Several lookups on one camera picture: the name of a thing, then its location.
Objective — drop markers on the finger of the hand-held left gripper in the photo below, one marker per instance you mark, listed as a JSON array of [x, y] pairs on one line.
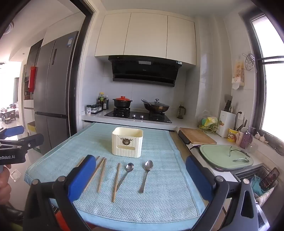
[[31, 140], [14, 131]]

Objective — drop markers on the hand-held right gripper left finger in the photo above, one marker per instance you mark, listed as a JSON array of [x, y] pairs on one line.
[[82, 177]]

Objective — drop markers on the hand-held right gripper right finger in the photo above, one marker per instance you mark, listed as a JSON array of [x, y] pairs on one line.
[[198, 177]]

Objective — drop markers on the metal spoon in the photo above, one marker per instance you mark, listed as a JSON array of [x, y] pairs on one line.
[[129, 167], [148, 165]]

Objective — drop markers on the cream ribbed utensil holder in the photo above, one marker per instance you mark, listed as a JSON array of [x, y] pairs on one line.
[[119, 137]]

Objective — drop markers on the dark kitchen utensils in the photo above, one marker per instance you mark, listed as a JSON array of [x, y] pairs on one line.
[[243, 124]]

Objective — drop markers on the person's left hand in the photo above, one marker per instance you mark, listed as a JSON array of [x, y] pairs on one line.
[[4, 188]]

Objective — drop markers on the yellow box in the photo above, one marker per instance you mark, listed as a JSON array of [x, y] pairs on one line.
[[32, 128]]

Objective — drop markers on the wooden dining table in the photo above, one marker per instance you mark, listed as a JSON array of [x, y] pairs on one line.
[[8, 114]]

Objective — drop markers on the clear plastic container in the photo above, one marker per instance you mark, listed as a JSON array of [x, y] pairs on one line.
[[15, 175]]

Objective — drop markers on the green cutting board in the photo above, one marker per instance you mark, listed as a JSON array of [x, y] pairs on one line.
[[217, 157]]

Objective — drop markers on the wooden cutting board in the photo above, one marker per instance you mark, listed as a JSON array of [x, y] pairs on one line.
[[197, 135]]

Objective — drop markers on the teal woven mat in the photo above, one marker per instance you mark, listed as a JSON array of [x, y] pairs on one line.
[[155, 188]]

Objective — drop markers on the small metal tool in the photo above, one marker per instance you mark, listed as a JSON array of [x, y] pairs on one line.
[[240, 159]]

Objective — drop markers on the steel sink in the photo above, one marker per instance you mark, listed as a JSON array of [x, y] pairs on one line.
[[248, 171]]

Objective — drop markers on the yellow cup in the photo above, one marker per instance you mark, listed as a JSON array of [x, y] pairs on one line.
[[233, 135]]

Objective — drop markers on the plastic bag with produce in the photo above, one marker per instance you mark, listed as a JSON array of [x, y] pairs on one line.
[[207, 122]]

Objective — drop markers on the pink cup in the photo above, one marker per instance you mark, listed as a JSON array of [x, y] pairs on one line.
[[240, 138]]

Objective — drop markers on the grey refrigerator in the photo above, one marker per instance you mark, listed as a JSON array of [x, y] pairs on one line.
[[55, 88]]

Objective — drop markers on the white knife block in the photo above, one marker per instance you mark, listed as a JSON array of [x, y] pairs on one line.
[[225, 124]]

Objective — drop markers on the purple soap bottle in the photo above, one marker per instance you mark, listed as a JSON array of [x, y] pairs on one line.
[[246, 140]]

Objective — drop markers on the labelled spice jar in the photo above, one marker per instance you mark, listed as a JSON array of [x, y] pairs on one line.
[[88, 110]]

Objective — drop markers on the glass french press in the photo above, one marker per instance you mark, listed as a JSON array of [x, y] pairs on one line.
[[181, 112]]

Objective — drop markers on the rack of spice jars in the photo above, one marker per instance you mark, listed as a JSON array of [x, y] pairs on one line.
[[96, 108]]

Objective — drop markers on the garlic bulbs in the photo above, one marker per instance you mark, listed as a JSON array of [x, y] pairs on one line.
[[260, 137]]

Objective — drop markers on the dark sauce bottle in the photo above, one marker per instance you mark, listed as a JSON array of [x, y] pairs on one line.
[[106, 103]]

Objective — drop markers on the yellow cap sauce bottle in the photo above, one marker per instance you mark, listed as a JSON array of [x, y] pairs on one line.
[[101, 100]]

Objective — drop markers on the wok with glass lid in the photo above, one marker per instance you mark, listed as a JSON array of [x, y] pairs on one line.
[[155, 106]]

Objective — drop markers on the black gas hob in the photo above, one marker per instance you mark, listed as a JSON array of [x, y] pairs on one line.
[[137, 115]]

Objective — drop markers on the black pot with red lid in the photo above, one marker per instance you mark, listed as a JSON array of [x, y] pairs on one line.
[[122, 102]]

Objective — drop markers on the hanging printed bag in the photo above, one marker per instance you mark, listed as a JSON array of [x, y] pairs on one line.
[[238, 75]]

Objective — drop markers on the window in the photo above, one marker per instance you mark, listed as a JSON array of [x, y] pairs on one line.
[[273, 88]]

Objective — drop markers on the black range hood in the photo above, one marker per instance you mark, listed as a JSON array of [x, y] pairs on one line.
[[142, 71]]

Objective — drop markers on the wall outlet with plug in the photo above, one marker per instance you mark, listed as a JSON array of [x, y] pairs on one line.
[[240, 115]]

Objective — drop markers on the dark door frame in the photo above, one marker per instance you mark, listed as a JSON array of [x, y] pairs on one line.
[[76, 77]]

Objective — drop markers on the white wall cabinet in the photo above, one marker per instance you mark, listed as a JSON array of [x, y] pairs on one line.
[[144, 33]]

